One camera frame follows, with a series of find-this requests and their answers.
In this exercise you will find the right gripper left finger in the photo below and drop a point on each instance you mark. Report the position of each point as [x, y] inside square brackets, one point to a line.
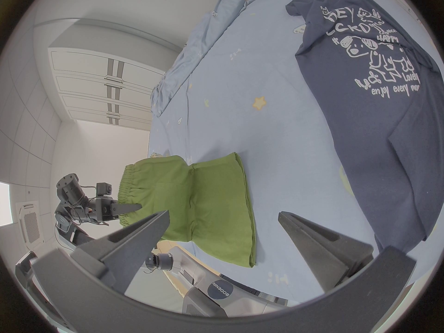
[130, 248]

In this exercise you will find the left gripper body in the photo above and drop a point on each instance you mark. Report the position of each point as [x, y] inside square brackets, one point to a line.
[105, 209]

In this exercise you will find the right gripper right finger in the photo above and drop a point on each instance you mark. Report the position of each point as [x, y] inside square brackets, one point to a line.
[322, 251]

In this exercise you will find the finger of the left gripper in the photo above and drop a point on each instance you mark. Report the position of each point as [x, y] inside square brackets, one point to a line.
[128, 208]

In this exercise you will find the green shorts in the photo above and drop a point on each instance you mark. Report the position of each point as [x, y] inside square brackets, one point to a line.
[208, 213]

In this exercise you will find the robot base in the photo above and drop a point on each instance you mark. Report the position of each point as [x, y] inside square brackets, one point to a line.
[242, 300]

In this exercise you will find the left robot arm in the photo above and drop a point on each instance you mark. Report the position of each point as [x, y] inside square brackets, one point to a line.
[69, 189]

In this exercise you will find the white ceiling air conditioner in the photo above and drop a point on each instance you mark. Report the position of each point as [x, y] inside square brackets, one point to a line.
[30, 222]

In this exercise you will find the white wardrobe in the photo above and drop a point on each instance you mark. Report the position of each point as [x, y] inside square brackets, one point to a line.
[86, 82]

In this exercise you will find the dark blue printed T-shirt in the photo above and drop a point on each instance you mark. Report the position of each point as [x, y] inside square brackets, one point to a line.
[374, 116]

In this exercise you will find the pale blue quilt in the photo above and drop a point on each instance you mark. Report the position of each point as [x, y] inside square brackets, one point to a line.
[194, 57]

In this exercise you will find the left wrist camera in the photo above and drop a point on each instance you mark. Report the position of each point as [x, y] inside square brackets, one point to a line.
[104, 189]

